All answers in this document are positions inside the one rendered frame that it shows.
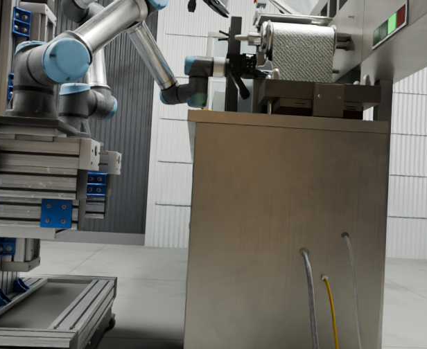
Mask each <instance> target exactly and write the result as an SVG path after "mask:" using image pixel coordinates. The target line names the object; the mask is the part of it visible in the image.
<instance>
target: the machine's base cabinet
mask: <svg viewBox="0 0 427 349"><path fill-rule="evenodd" d="M387 136H388V134H384V133H371V132H350V131H338V130H326V129H304V128H292V127H270V126H258V125H236V124H224V123H202V122H197V123H196V131H195V140H194V153H193V172H192V190H191V214H190V222H189V250H188V263H187V275H186V300H185V312H184V336H183V342H184V349H313V340H312V333H311V320H310V310H309V299H308V282H307V275H306V266H305V262H304V258H303V256H301V255H300V253H299V250H300V249H301V248H302V247H305V248H307V249H308V250H309V255H308V256H309V260H310V264H311V271H312V277H313V290H314V300H315V318H316V326H317V337H318V343H319V349H336V345H335V339H334V333H333V322H332V315H331V305H330V300H329V294H328V290H327V288H326V284H325V282H324V281H323V280H321V276H322V275H323V274H325V275H327V276H328V280H327V282H328V284H329V287H330V290H331V295H332V300H333V308H334V314H335V326H336V332H337V338H338V347H339V349H360V345H359V340H358V329H357V323H356V311H355V303H354V287H353V278H352V271H351V261H350V256H349V250H348V247H347V243H346V241H345V239H343V238H341V233H342V232H347V233H348V234H349V241H350V244H351V248H352V252H353V256H354V264H355V270H356V284H357V292H358V308H359V314H360V326H361V332H362V338H363V347H364V349H378V339H379V323H380V306H381V276H382V260H383V229H384V213H385V182H386V166H387Z"/></svg>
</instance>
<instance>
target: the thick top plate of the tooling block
mask: <svg viewBox="0 0 427 349"><path fill-rule="evenodd" d="M315 83H318V84H339V85H344V86H345V88H344V102H361V103H362V104H363V105H362V107H364V110H363V111H365V110H366V109H369V108H371V107H374V106H376V105H378V104H380V103H381V86H372V85H361V84H340V83H330V82H309V81H298V80H277V79H265V80H264V81H263V83H262V85H261V86H260V88H259V100H258V105H268V101H269V100H272V101H274V104H275V103H276V102H277V101H278V99H280V98H295V99H307V100H312V99H313V85H314V84H315Z"/></svg>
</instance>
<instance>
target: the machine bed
mask: <svg viewBox="0 0 427 349"><path fill-rule="evenodd" d="M197 122H202V123H224V124H236V125H258V126H270V127H292V128H304V129H326V130H338V131H350V132H371V133H384V134H387V133H388V122H387V121H377V120H356V119H344V118H323V117H311V116H289V115H277V114H255V113H244V112H232V111H211V110H199V109H188V112H187V125H188V131H189V143H190V148H191V160H192V163H193V153H194V140H195V131H196V123H197Z"/></svg>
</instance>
